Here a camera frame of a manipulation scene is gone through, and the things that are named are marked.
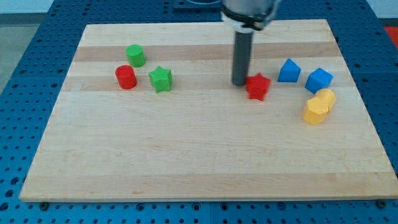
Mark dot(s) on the yellow pentagon block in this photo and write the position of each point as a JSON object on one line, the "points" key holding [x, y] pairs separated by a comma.
{"points": [[326, 97]]}

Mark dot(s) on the green star block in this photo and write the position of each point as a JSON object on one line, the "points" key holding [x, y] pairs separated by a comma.
{"points": [[161, 79]]}

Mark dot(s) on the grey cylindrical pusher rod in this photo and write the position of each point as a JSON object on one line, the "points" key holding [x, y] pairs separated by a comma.
{"points": [[241, 57]]}

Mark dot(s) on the red star block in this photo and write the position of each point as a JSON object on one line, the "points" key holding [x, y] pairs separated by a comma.
{"points": [[257, 86]]}

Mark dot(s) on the blue pentagon block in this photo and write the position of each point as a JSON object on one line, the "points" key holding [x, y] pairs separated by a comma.
{"points": [[289, 72]]}

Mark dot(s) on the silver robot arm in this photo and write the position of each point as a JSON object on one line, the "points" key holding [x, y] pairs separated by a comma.
{"points": [[247, 16]]}

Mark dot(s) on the blue cube block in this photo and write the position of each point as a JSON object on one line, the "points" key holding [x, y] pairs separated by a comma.
{"points": [[317, 80]]}

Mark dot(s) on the green cylinder block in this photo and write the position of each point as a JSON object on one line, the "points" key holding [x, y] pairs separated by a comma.
{"points": [[135, 55]]}

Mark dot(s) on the wooden board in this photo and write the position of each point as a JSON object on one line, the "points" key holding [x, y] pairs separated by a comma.
{"points": [[205, 140]]}

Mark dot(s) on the red cylinder block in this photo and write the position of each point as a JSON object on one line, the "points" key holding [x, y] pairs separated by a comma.
{"points": [[126, 77]]}

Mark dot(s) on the yellow hexagon block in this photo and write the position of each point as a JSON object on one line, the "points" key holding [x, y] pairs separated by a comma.
{"points": [[315, 111]]}

